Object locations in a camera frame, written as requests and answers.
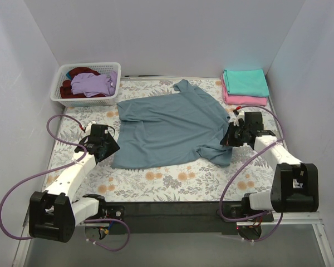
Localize dark red garment in basket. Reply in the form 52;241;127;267
60;67;100;99

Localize lilac t-shirt in basket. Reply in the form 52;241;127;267
71;71;118;97

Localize blue-grey t-shirt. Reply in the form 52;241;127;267
111;80;232;169

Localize folded teal t-shirt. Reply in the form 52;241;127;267
223;69;269;97

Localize folded pink t-shirt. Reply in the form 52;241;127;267
220;75;268;106

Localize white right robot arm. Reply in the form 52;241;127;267
220;107;319;217

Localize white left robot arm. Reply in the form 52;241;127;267
29;122;120;243

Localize white plastic laundry basket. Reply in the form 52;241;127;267
50;62;121;107

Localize aluminium front frame rail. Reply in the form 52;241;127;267
22;202;323;228

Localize teal garment in basket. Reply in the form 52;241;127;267
66;72;72;80

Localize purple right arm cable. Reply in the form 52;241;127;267
216;104;285;243

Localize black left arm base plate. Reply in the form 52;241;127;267
97;202;125;221

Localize floral patterned table mat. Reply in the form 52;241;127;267
38;78;302;203

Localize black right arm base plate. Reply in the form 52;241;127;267
222;201;274;223

